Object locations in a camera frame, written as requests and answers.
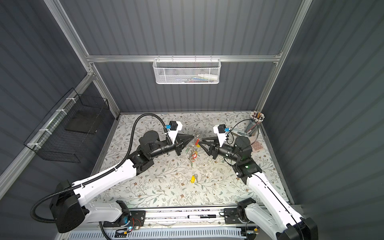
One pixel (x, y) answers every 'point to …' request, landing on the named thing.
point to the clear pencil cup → (256, 118)
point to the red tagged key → (194, 155)
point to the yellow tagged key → (194, 178)
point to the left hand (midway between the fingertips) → (194, 136)
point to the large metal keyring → (193, 148)
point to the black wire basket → (64, 135)
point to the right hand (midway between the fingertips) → (203, 143)
